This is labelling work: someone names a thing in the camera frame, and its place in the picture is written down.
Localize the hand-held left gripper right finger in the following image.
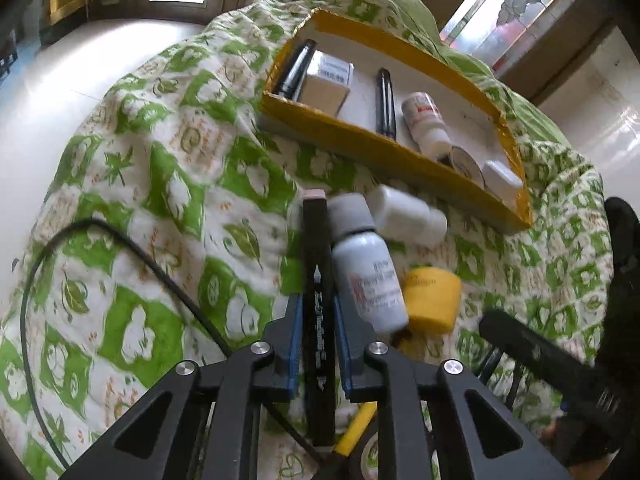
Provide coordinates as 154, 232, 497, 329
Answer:
332, 291, 576, 480

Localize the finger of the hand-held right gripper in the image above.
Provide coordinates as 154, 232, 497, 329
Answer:
479, 309, 627, 413

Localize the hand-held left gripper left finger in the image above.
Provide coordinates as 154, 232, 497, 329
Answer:
65, 294, 304, 480

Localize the slim black marker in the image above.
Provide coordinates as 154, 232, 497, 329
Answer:
302, 189, 337, 448

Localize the grey-capped white bottle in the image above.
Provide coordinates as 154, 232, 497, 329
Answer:
327, 192, 410, 335

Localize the yellow and black pen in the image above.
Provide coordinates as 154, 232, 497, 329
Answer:
334, 400, 379, 459

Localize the yellow round jar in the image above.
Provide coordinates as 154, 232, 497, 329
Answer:
399, 266, 462, 348

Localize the black tape roll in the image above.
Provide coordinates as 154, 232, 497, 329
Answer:
350, 427, 393, 480

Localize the white pill bottle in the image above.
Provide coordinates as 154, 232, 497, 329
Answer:
369, 184, 448, 247

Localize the small white container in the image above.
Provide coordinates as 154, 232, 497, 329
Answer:
481, 159, 524, 207

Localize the small round tin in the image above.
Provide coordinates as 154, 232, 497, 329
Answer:
446, 146, 487, 192

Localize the red-label small white bottle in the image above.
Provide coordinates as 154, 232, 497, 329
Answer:
401, 92, 454, 158

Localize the small cardboard box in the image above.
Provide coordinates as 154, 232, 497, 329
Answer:
301, 52, 355, 117

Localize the yellow-rimmed cardboard tray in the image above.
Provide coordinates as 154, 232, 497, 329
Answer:
257, 7, 534, 234

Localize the green patterned blanket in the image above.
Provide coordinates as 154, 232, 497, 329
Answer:
0, 0, 616, 480

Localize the stained glass window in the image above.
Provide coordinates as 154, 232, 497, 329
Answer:
439, 0, 592, 70

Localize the black cable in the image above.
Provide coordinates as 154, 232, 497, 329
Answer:
20, 217, 326, 466

